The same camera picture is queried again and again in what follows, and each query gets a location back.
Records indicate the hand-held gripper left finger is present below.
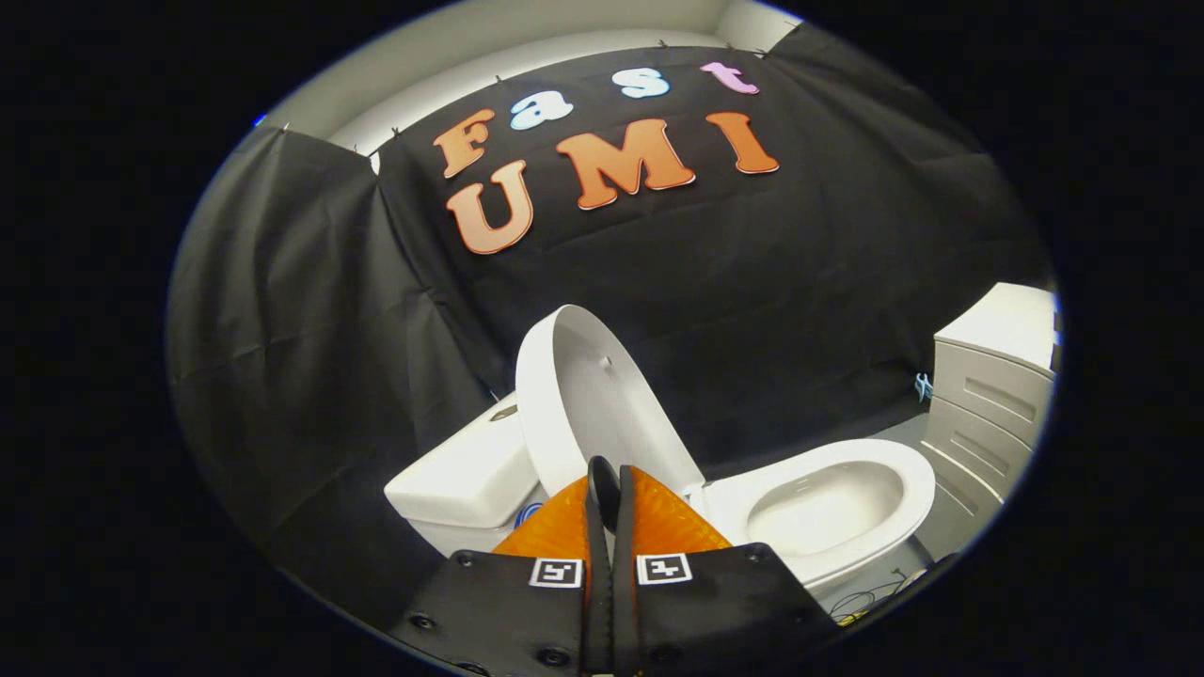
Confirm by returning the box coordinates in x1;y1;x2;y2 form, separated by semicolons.
388;456;618;676

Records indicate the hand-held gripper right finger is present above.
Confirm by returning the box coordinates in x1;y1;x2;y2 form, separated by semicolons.
611;464;843;674

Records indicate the white toilet lid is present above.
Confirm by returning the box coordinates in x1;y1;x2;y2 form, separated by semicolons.
515;304;707;501

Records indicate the white toilet seat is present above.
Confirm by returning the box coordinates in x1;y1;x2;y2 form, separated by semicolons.
701;438;938;586

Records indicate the black backdrop cloth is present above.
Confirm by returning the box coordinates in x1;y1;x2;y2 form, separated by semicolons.
167;21;1054;636

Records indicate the white drawer cabinet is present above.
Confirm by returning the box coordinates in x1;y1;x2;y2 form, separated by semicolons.
916;281;1061;501

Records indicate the black cable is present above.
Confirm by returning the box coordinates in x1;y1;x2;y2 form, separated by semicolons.
826;567;934;627

